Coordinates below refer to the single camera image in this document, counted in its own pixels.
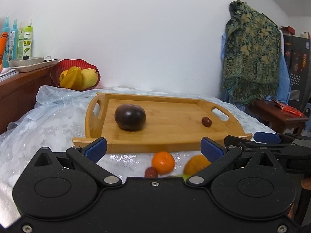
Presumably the wooden cabinet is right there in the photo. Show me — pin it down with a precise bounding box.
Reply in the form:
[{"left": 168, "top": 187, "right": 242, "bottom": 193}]
[{"left": 0, "top": 63, "right": 57, "bottom": 134}]

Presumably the wooden serving tray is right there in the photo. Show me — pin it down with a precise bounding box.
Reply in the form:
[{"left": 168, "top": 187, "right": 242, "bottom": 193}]
[{"left": 72, "top": 93, "right": 253, "bottom": 154}]

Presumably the red booklet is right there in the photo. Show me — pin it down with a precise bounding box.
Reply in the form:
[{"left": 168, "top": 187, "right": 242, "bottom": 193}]
[{"left": 271, "top": 98, "right": 304, "bottom": 117}]

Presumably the beige plastic tray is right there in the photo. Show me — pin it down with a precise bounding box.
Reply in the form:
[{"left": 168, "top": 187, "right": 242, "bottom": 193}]
[{"left": 8, "top": 56, "right": 60, "bottom": 73}]

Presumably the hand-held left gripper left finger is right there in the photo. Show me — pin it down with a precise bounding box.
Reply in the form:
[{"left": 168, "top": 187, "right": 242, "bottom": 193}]
[{"left": 33, "top": 137, "right": 122, "bottom": 188}]

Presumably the yellow starfruit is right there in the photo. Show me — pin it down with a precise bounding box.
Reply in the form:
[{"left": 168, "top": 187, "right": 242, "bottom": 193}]
[{"left": 60, "top": 67, "right": 83, "bottom": 89}]

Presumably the large brownish orange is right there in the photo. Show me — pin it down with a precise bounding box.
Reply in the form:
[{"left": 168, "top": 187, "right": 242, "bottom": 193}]
[{"left": 183, "top": 155, "right": 211, "bottom": 176}]

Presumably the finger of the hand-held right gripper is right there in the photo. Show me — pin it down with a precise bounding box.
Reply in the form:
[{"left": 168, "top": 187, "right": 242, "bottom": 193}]
[
  {"left": 224, "top": 135, "right": 311, "bottom": 174},
  {"left": 253, "top": 131, "right": 311, "bottom": 146}
]

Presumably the orange crayon-shaped bottle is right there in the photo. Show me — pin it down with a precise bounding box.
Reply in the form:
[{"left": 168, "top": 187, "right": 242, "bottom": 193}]
[{"left": 0, "top": 33, "right": 7, "bottom": 70}]

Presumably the teal spray bottle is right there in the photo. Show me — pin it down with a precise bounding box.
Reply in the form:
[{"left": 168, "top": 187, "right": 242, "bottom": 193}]
[{"left": 10, "top": 19, "right": 19, "bottom": 60}]

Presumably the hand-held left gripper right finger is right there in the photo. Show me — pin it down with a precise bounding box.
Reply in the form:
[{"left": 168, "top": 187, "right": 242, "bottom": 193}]
[{"left": 186, "top": 137, "right": 277, "bottom": 188}]

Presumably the black patterned cabinet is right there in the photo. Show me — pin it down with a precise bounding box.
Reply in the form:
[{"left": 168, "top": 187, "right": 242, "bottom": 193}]
[{"left": 283, "top": 34, "right": 311, "bottom": 113}]

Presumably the brown box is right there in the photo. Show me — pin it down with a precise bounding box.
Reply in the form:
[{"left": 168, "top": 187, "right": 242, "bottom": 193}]
[{"left": 280, "top": 26, "right": 295, "bottom": 36}]

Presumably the small bright tangerine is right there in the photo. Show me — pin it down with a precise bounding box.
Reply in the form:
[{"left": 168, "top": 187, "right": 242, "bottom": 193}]
[{"left": 152, "top": 151, "right": 175, "bottom": 175}]

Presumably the dark wooden stool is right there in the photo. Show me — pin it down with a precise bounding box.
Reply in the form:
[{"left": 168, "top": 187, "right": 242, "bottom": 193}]
[{"left": 248, "top": 99, "right": 309, "bottom": 135}]

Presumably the red fruit bowl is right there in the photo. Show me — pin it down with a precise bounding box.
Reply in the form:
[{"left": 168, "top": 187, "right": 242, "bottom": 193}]
[{"left": 50, "top": 59, "right": 101, "bottom": 92}]

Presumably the green patterned cloth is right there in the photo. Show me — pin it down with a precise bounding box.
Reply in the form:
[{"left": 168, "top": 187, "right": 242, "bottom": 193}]
[{"left": 220, "top": 0, "right": 282, "bottom": 105}]

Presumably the yellow mango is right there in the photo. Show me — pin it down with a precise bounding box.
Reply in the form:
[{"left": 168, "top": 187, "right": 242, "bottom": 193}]
[{"left": 81, "top": 68, "right": 98, "bottom": 90}]

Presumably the pale green bottle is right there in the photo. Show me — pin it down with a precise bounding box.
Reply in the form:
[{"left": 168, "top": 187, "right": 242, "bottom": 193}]
[{"left": 17, "top": 21, "right": 25, "bottom": 59}]

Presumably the dark purple round fruit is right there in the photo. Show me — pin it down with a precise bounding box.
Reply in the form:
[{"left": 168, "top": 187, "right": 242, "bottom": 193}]
[{"left": 114, "top": 104, "right": 146, "bottom": 132}]

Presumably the clear patterned plastic sheet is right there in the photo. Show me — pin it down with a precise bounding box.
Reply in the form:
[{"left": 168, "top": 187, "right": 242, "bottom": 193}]
[{"left": 0, "top": 85, "right": 279, "bottom": 226}]

